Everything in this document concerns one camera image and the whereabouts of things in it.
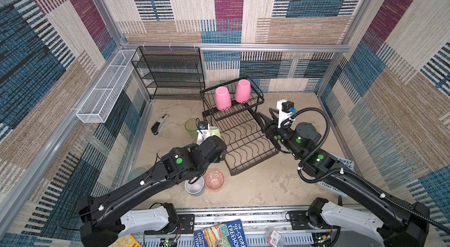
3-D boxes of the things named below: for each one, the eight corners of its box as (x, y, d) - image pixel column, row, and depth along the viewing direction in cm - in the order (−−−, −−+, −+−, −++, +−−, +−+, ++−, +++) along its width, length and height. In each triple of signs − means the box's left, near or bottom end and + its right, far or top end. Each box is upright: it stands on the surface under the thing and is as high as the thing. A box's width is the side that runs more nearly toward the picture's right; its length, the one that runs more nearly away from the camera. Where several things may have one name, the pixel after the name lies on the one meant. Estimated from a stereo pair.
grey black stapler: (152, 134, 104) (149, 129, 101) (165, 117, 113) (163, 112, 109) (157, 136, 103) (155, 131, 100) (170, 118, 112) (168, 113, 108)
